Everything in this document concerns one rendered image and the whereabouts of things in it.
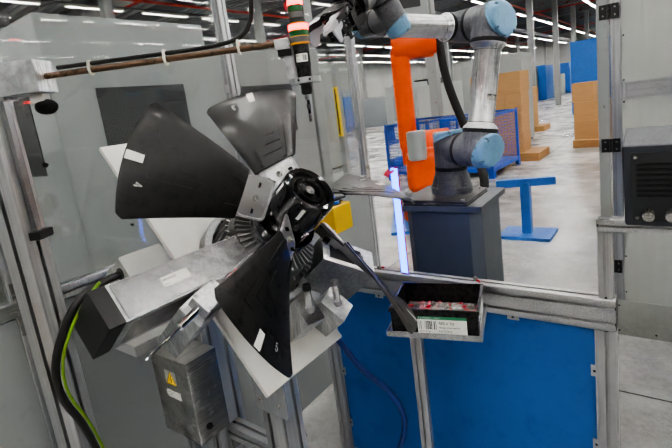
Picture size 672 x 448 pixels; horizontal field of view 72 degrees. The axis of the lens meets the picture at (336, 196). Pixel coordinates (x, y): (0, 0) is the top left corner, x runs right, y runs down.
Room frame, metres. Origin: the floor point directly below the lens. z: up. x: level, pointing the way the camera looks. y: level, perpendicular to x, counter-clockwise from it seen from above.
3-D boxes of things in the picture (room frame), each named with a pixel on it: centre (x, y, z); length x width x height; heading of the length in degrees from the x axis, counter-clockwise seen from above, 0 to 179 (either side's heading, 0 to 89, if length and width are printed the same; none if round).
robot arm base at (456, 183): (1.68, -0.43, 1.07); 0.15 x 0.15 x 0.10
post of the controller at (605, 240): (1.01, -0.61, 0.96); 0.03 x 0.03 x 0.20; 53
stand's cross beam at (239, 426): (1.08, 0.29, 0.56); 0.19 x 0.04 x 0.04; 53
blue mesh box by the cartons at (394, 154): (8.24, -1.68, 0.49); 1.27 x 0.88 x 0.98; 143
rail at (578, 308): (1.28, -0.27, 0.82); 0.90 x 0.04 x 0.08; 53
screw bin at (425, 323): (1.10, -0.22, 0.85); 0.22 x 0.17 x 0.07; 68
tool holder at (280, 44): (1.05, 0.04, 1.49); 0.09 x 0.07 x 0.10; 88
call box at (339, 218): (1.52, 0.05, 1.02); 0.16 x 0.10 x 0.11; 53
